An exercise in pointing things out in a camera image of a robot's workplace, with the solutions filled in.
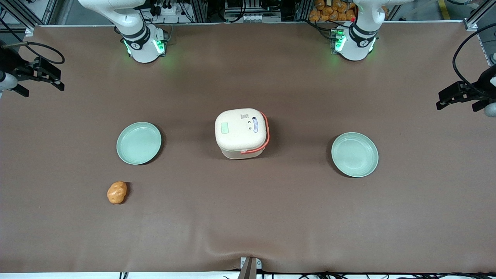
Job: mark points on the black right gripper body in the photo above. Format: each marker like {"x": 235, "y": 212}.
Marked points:
{"x": 8, "y": 61}

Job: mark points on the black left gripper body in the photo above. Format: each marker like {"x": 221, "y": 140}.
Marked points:
{"x": 486, "y": 82}

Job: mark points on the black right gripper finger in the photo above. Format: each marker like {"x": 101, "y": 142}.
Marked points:
{"x": 52, "y": 82}
{"x": 48, "y": 66}

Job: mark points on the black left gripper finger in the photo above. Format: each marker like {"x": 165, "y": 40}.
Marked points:
{"x": 451, "y": 102}
{"x": 453, "y": 88}

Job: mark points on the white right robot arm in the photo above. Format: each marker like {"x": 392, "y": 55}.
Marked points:
{"x": 141, "y": 42}

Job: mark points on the pale green round plate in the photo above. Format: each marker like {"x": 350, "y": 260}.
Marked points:
{"x": 354, "y": 155}
{"x": 138, "y": 143}

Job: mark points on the orange toy potato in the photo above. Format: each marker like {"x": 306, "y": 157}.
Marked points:
{"x": 116, "y": 192}

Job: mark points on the white power strip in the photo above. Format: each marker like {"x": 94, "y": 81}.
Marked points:
{"x": 168, "y": 9}

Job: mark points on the bag of orange items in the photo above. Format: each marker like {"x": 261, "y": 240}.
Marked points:
{"x": 329, "y": 11}

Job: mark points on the brown table mat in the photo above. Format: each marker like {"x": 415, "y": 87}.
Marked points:
{"x": 248, "y": 217}

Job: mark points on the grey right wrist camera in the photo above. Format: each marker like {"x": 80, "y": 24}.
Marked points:
{"x": 7, "y": 82}

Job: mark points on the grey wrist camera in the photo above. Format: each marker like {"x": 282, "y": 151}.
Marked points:
{"x": 7, "y": 82}
{"x": 490, "y": 109}

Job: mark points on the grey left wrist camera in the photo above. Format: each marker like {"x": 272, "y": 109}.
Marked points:
{"x": 490, "y": 109}

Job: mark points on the silver table corner bracket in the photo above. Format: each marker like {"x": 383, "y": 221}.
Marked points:
{"x": 470, "y": 25}
{"x": 29, "y": 31}

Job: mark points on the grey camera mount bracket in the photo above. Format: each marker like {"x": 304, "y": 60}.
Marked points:
{"x": 250, "y": 267}

